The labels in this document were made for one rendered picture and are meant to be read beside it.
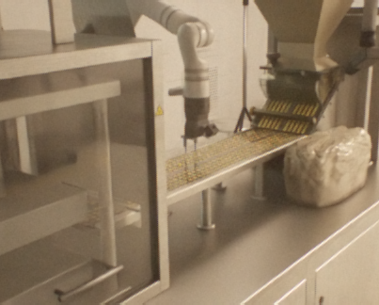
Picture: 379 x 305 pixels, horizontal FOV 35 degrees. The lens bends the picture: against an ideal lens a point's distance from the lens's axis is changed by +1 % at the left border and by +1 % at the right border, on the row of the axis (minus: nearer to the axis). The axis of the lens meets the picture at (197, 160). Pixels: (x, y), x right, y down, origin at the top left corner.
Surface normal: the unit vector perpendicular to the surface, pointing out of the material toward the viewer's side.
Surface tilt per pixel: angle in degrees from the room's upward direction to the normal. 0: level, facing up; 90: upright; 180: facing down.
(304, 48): 90
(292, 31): 118
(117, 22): 109
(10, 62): 90
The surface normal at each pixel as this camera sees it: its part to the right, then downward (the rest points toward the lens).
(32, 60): 0.79, 0.18
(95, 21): -0.58, 0.53
